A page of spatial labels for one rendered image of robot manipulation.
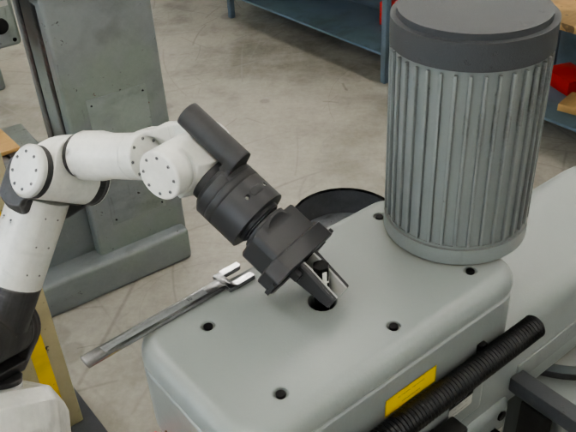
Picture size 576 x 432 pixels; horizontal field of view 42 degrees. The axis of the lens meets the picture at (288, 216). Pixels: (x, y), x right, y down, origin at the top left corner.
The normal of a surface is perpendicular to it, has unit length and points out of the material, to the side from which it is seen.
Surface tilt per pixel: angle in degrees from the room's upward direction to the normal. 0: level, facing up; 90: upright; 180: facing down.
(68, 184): 97
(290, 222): 31
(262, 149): 0
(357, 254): 0
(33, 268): 91
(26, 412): 58
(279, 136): 0
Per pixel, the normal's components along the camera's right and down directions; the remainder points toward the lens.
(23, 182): -0.57, -0.08
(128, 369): -0.05, -0.82
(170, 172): -0.54, 0.43
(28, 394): 0.42, -0.79
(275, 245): 0.37, -0.55
